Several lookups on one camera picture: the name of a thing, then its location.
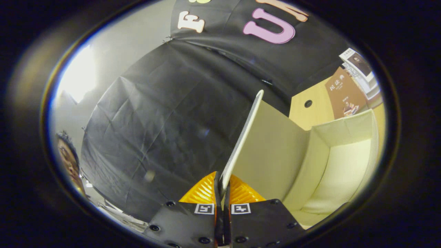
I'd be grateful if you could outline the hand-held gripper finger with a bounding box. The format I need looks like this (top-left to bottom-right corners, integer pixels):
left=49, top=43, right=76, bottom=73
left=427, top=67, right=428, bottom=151
left=224, top=174, right=306, bottom=248
left=143, top=171, right=224, bottom=248

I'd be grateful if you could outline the cream storage box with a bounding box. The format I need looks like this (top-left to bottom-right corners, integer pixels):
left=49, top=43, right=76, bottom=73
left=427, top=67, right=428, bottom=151
left=220, top=90, right=379, bottom=230

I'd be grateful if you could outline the black backdrop cloth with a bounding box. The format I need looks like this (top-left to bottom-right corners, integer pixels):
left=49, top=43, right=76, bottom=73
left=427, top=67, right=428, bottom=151
left=81, top=0, right=359, bottom=223

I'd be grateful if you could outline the person's head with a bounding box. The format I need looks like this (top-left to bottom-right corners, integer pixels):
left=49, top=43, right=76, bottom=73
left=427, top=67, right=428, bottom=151
left=56, top=130, right=86, bottom=197

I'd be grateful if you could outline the brown cover book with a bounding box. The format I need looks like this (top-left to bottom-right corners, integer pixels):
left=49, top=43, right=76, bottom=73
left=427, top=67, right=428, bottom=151
left=325, top=67, right=368, bottom=120

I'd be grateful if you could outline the ceiling light panel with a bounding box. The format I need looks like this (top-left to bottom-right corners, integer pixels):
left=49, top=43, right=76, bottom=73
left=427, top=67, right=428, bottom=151
left=61, top=45, right=98, bottom=104

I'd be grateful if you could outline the white book portrait cover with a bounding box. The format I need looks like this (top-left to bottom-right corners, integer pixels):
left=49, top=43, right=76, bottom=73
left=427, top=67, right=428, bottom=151
left=339, top=48, right=374, bottom=83

